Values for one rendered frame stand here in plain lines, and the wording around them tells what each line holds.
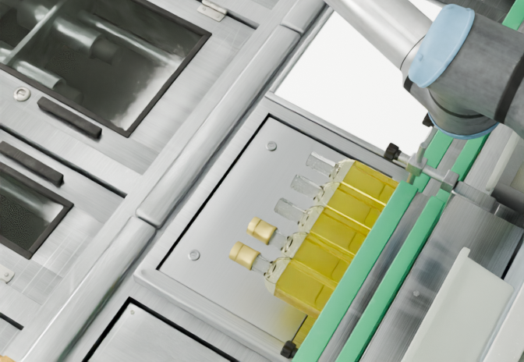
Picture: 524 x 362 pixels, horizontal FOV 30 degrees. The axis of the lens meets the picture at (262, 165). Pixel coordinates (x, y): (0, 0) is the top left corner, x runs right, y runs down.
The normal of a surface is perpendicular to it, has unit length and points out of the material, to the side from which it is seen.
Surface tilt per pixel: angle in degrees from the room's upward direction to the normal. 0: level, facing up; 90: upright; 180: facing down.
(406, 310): 90
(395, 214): 90
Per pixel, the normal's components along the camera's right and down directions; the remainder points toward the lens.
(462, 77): -0.47, 0.41
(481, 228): 0.06, -0.52
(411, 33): -0.22, -0.22
